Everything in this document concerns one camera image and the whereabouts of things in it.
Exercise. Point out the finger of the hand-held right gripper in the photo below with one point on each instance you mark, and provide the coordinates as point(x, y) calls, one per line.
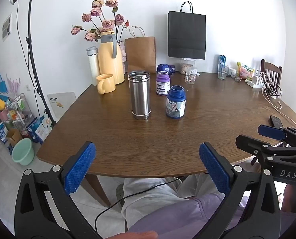
point(268, 131)
point(247, 143)

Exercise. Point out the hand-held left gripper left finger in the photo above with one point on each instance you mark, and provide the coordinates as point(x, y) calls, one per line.
point(80, 170)

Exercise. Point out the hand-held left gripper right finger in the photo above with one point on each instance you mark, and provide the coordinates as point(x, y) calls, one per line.
point(213, 169)

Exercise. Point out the stainless steel cup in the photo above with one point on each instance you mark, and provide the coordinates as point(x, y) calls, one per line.
point(140, 94)

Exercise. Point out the person's right forearm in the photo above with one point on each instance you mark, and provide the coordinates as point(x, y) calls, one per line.
point(290, 199)

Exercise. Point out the small white cup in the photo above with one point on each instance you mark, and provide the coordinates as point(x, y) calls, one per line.
point(233, 72)

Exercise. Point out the person's left hand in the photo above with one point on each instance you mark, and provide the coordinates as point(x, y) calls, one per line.
point(133, 235)

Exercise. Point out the green slipper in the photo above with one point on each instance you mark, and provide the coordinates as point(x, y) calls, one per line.
point(119, 191)

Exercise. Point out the white power strip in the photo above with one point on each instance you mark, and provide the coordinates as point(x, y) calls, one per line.
point(255, 80)

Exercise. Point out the blue and white package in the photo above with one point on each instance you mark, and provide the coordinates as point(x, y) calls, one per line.
point(39, 128)

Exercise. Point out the wooden chair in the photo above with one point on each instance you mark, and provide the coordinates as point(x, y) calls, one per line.
point(271, 72)

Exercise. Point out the green plastic bucket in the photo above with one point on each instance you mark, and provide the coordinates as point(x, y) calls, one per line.
point(23, 151)

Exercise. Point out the person's purple shirt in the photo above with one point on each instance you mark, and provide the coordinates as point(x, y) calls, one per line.
point(177, 219)

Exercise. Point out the colourful snack packets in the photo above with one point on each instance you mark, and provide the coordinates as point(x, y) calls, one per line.
point(245, 71)

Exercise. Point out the white sign board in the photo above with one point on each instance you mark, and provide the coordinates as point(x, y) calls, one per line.
point(60, 104)

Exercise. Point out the person's white trousers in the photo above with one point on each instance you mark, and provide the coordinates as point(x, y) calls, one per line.
point(150, 199)

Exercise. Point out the clear drinking glass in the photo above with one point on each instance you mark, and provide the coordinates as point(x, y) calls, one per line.
point(223, 72)

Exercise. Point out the cardboard box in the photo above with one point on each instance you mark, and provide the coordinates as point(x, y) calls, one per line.
point(13, 136)

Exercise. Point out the blue supplement bottle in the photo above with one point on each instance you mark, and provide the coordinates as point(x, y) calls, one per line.
point(175, 102)

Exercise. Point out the clear patterned glass jar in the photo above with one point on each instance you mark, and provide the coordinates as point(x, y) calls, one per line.
point(191, 76)

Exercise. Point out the yellow mug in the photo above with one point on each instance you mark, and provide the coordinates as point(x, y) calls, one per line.
point(106, 82)

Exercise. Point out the glass jar with cereal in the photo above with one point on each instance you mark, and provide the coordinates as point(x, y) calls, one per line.
point(187, 67)

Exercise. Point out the purple supplement bottle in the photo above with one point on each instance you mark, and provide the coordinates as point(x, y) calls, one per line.
point(163, 83)

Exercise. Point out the small purple jar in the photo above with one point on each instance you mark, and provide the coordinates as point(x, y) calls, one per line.
point(172, 69)

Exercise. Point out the white thermos bottle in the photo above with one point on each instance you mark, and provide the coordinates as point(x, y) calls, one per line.
point(93, 64)

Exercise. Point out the blue round lid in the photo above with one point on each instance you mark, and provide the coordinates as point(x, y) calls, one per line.
point(163, 68)

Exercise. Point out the yellow thermos jug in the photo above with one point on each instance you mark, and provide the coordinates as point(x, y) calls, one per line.
point(110, 59)

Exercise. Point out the blue hanging bag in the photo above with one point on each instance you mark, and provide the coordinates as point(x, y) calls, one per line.
point(1, 84)

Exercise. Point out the black light stand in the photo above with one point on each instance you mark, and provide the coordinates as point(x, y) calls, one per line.
point(34, 62)

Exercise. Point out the black paper bag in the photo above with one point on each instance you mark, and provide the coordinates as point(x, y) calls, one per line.
point(186, 34)

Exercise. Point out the brown paper bag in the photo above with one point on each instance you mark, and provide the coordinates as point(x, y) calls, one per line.
point(140, 53)

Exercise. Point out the dried pink rose bouquet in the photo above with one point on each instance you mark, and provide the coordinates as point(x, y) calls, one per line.
point(101, 17)

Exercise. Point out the white wall panel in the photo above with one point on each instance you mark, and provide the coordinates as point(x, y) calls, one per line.
point(6, 27)

